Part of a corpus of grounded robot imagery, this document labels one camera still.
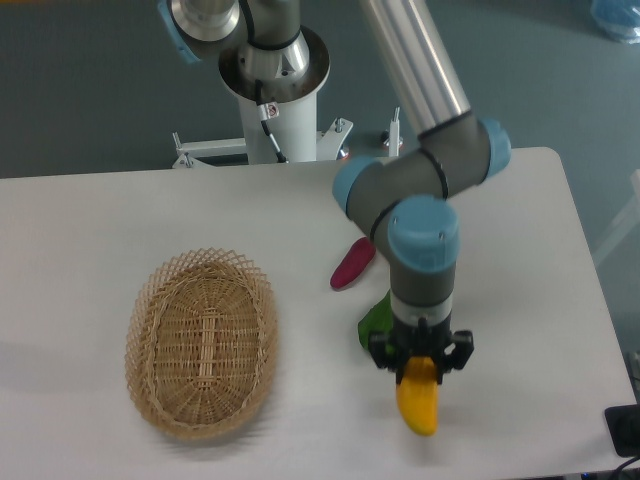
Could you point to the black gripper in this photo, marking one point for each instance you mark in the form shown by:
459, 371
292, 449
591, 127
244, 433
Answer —
449, 350

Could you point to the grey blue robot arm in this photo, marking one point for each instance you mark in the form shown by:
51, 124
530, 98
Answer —
401, 206

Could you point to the green bok choy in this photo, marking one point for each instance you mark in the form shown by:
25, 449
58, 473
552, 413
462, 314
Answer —
378, 319

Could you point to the purple sweet potato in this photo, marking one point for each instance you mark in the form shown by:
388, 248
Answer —
354, 263

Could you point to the black device at edge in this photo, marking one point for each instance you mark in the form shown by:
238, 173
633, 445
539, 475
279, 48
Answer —
623, 426

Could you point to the woven wicker basket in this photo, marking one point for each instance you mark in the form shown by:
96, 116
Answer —
202, 344

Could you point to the blue plastic bag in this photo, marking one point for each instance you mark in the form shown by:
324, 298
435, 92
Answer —
619, 19

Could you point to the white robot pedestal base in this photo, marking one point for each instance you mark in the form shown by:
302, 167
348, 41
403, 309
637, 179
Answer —
276, 91

